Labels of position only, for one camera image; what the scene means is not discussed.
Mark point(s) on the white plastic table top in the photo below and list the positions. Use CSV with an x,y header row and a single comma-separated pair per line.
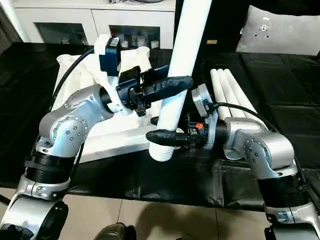
x,y
115,135

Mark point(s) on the white plastic table leg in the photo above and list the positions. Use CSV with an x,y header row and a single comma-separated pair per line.
x,y
187,45
220,87
230,87
239,87

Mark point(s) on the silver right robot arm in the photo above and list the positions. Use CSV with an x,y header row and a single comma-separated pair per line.
x,y
265,150

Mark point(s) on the small yellow label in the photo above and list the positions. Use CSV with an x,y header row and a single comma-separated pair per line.
x,y
212,42

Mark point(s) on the white cabinet with glass doors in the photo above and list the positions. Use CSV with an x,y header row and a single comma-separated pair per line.
x,y
90,22

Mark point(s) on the black work mat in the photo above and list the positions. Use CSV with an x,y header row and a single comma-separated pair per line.
x,y
285,85

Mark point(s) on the dark left robot foot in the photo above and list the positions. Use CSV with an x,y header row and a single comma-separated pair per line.
x,y
115,232

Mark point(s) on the grey cushion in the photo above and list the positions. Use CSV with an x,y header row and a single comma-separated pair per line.
x,y
285,30

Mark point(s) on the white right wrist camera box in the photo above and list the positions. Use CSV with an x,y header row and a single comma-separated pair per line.
x,y
202,102

